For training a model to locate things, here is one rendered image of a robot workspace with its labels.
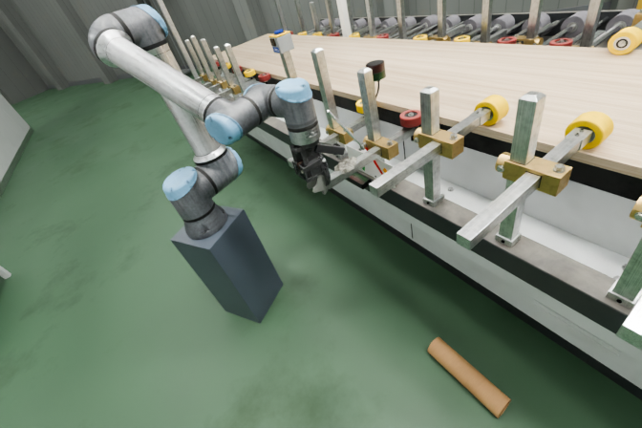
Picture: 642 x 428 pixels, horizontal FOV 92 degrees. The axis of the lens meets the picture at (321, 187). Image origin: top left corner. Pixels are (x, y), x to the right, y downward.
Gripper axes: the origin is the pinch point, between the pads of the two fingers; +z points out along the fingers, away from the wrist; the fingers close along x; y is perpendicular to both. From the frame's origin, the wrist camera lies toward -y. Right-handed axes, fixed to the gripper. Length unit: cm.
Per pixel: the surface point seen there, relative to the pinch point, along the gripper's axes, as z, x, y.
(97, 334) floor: 88, -100, 120
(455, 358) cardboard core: 74, 41, -16
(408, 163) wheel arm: -14.0, 25.6, -12.2
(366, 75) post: -29.1, -2.5, -25.0
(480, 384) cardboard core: 74, 52, -15
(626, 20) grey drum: -7, 16, -175
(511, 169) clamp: -14, 45, -24
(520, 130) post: -24, 45, -25
